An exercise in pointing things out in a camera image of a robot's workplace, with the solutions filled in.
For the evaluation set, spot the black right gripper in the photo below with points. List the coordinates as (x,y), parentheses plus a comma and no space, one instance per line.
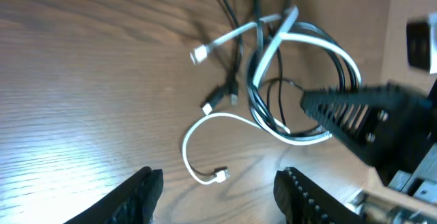
(389,126)

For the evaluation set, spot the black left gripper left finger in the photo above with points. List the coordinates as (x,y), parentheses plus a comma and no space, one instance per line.
(133,201)

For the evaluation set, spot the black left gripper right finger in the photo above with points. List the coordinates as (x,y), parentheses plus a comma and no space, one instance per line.
(302,201)

